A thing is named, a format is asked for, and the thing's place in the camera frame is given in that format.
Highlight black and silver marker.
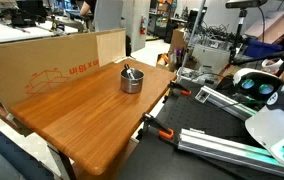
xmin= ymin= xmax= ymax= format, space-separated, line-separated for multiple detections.
xmin=123 ymin=63 xmax=136 ymax=80

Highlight small steel pot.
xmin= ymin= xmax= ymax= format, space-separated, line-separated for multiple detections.
xmin=119 ymin=68 xmax=145 ymax=94

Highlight box of orange clutter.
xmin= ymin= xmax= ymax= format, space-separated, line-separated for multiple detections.
xmin=155 ymin=51 xmax=177 ymax=73

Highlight silver metal pole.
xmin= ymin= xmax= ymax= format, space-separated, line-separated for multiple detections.
xmin=181 ymin=0 xmax=207 ymax=81

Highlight light grey device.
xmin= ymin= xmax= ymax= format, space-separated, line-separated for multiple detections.
xmin=176 ymin=66 xmax=216 ymax=86

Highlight black perforated breadboard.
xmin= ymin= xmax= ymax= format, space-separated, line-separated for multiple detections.
xmin=116 ymin=78 xmax=284 ymax=180

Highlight small brown cardboard box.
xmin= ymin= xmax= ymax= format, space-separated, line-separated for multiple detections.
xmin=168 ymin=28 xmax=188 ymax=54

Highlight red fire extinguisher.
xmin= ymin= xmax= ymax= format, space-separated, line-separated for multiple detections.
xmin=139 ymin=14 xmax=148 ymax=36

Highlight dark shelving unit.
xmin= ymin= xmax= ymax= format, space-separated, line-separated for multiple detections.
xmin=148 ymin=0 xmax=178 ymax=39

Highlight grey equipment box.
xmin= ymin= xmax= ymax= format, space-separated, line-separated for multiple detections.
xmin=191 ymin=43 xmax=231 ymax=73

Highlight grey partition panel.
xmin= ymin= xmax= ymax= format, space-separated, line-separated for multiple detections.
xmin=93 ymin=0 xmax=125 ymax=33

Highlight person in black shirt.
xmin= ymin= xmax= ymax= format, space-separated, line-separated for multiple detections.
xmin=78 ymin=0 xmax=98 ymax=18

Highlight white VR headset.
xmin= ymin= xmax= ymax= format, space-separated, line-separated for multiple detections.
xmin=232 ymin=67 xmax=284 ymax=101

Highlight dark metal table leg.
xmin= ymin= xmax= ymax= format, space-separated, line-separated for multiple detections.
xmin=46 ymin=143 xmax=78 ymax=180

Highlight brown cardboard panel orange print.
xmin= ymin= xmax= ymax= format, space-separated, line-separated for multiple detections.
xmin=0 ymin=28 xmax=127 ymax=113

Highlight blue plastic bin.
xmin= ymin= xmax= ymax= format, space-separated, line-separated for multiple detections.
xmin=243 ymin=38 xmax=284 ymax=60

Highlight black bench equipment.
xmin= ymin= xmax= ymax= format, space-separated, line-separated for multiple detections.
xmin=0 ymin=0 xmax=48 ymax=28

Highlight flat cardboard sheets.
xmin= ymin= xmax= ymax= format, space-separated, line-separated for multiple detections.
xmin=243 ymin=10 xmax=284 ymax=46

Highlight white lab table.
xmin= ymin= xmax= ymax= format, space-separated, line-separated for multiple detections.
xmin=0 ymin=21 xmax=80 ymax=46

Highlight orange handled black clamp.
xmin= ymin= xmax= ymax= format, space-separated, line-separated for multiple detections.
xmin=163 ymin=80 xmax=193 ymax=103
xmin=139 ymin=112 xmax=176 ymax=141

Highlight aluminium extrusion rail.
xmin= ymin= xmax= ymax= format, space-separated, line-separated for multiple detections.
xmin=176 ymin=127 xmax=284 ymax=179
xmin=194 ymin=85 xmax=260 ymax=122

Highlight black cable pile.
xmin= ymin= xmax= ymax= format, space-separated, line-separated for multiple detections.
xmin=195 ymin=23 xmax=236 ymax=44

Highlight white VR controller ring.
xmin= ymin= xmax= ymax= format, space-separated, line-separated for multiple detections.
xmin=261 ymin=57 xmax=284 ymax=74

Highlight black camera on tripod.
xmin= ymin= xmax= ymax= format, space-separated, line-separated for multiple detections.
xmin=224 ymin=0 xmax=269 ymax=66

